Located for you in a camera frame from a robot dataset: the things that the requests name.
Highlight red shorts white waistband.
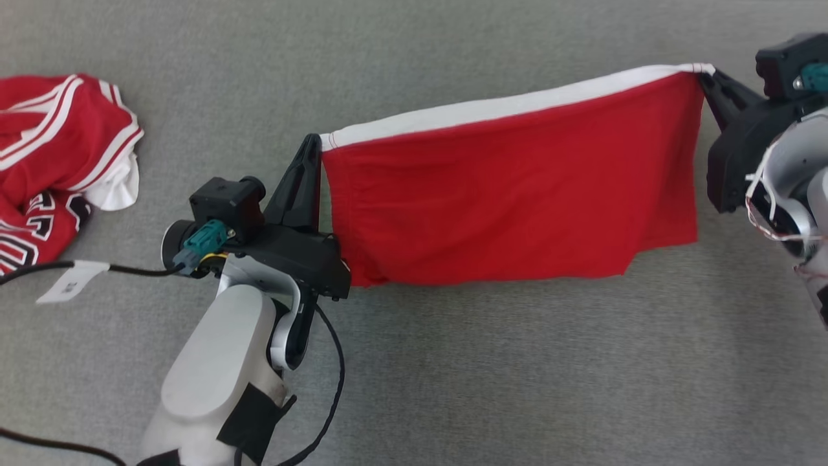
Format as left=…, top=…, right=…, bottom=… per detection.
left=320, top=63, right=716, bottom=287

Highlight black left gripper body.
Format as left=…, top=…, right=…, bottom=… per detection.
left=225, top=223, right=352, bottom=302

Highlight white cable label tag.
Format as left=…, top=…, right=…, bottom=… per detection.
left=36, top=260, right=111, bottom=305

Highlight teal camera connector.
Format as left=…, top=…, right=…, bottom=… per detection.
left=172, top=219, right=236, bottom=277
left=793, top=61, right=828, bottom=95

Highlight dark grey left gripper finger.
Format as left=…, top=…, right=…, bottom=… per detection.
left=312, top=134, right=323, bottom=231
left=264, top=134, right=316, bottom=228

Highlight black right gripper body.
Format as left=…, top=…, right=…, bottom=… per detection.
left=706, top=97, right=817, bottom=214

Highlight teal right camera connector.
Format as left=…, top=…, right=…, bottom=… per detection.
left=793, top=61, right=828, bottom=95

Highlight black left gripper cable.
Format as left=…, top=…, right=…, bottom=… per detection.
left=275, top=303, right=346, bottom=466

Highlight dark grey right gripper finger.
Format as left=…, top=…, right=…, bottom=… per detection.
left=699, top=75, right=762, bottom=131
left=701, top=70, right=768, bottom=109

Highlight teal left camera connector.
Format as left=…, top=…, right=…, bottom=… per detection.
left=172, top=219, right=236, bottom=277

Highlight red basketball jersey white sleeves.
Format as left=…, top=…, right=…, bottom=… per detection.
left=0, top=73, right=144, bottom=278

